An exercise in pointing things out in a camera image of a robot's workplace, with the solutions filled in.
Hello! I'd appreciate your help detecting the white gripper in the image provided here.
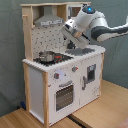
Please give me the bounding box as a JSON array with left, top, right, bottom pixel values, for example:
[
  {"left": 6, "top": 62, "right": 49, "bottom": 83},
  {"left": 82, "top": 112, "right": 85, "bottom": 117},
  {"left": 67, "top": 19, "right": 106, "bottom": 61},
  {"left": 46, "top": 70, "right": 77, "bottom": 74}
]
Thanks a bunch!
[{"left": 61, "top": 19, "right": 90, "bottom": 48}]

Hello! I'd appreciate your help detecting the small steel pot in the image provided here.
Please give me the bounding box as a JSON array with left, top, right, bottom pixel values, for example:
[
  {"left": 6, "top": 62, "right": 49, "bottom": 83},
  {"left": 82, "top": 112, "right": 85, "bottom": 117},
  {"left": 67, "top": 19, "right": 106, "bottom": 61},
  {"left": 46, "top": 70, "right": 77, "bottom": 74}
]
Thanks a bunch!
[{"left": 39, "top": 51, "right": 55, "bottom": 62}]

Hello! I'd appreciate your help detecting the white oven door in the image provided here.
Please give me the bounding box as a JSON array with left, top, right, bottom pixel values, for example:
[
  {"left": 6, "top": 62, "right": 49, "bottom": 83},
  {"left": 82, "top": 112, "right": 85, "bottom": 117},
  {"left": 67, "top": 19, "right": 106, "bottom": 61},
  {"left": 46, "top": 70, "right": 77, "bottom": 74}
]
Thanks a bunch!
[{"left": 49, "top": 79, "right": 80, "bottom": 125}]

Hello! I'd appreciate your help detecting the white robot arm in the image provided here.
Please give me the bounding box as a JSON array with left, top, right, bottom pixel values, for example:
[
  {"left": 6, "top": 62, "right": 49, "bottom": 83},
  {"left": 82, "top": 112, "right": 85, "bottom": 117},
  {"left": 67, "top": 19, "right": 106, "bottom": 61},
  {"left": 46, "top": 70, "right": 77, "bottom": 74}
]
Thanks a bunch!
[{"left": 61, "top": 6, "right": 128, "bottom": 49}]

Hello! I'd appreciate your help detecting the wooden toy kitchen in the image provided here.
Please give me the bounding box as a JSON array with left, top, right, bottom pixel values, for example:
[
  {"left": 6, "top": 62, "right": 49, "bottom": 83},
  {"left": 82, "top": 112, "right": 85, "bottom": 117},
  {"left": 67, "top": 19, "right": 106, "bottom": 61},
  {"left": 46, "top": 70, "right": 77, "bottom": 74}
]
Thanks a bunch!
[{"left": 22, "top": 2, "right": 105, "bottom": 127}]

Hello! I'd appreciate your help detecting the black toy faucet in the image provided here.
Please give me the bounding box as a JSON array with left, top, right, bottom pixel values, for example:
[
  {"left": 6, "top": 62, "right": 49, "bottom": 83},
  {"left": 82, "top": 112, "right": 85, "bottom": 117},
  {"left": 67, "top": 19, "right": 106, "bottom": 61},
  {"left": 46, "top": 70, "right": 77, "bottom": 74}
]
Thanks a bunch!
[{"left": 67, "top": 40, "right": 76, "bottom": 49}]

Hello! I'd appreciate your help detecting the toy microwave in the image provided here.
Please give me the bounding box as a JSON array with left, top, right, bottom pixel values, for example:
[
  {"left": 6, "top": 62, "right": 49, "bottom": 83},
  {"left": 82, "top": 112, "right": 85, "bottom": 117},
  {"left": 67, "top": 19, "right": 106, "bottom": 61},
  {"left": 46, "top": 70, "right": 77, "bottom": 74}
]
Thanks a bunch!
[{"left": 66, "top": 4, "right": 82, "bottom": 19}]

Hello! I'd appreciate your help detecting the grey sink basin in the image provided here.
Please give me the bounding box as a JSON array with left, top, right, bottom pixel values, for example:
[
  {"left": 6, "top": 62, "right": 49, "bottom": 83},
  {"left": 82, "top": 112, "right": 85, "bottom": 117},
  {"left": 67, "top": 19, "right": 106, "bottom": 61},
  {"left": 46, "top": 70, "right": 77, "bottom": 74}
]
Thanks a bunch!
[{"left": 65, "top": 48, "right": 95, "bottom": 56}]

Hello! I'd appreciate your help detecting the grey range hood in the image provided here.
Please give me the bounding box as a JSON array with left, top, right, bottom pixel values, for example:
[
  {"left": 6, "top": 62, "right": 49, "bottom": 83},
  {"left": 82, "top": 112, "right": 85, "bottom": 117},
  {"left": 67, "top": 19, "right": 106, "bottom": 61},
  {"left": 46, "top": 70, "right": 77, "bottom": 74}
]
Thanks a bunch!
[{"left": 34, "top": 5, "right": 64, "bottom": 27}]

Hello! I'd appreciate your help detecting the black stovetop with red burners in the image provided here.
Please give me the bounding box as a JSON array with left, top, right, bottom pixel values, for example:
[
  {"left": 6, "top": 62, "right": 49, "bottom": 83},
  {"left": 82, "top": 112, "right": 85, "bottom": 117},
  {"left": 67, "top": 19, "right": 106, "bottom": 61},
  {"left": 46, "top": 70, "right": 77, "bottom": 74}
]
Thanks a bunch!
[{"left": 35, "top": 53, "right": 71, "bottom": 66}]

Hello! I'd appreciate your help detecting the right red stove knob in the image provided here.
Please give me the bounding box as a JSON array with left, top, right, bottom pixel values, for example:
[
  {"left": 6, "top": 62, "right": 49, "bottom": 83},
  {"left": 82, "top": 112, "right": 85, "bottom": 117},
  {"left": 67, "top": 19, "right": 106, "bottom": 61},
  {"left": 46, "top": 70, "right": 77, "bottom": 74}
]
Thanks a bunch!
[{"left": 72, "top": 66, "right": 78, "bottom": 72}]

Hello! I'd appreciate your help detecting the red stove knob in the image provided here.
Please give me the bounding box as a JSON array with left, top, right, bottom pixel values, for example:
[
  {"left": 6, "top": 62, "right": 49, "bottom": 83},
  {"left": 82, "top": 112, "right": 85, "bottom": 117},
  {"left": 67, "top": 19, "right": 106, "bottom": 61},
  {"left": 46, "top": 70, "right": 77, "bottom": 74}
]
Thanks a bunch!
[
  {"left": 72, "top": 66, "right": 78, "bottom": 72},
  {"left": 54, "top": 73, "right": 60, "bottom": 79}
]

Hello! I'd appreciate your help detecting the white cabinet door with dispenser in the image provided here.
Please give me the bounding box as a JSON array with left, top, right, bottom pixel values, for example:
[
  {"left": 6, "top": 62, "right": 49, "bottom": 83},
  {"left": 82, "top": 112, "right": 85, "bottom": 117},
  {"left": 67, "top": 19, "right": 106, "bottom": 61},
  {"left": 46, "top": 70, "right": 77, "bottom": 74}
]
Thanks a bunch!
[{"left": 80, "top": 55, "right": 102, "bottom": 105}]

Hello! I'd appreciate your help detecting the left red stove knob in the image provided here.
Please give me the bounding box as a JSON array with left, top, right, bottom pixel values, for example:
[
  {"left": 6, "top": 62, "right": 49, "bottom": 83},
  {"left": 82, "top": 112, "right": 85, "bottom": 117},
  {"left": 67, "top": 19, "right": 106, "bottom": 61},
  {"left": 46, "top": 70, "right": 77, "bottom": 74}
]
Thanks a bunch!
[{"left": 54, "top": 73, "right": 60, "bottom": 79}]

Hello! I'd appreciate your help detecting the green backdrop curtain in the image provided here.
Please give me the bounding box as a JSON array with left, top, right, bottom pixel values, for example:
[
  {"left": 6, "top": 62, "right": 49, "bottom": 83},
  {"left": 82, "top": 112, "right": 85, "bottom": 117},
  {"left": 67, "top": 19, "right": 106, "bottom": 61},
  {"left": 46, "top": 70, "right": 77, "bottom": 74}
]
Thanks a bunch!
[{"left": 0, "top": 0, "right": 128, "bottom": 117}]

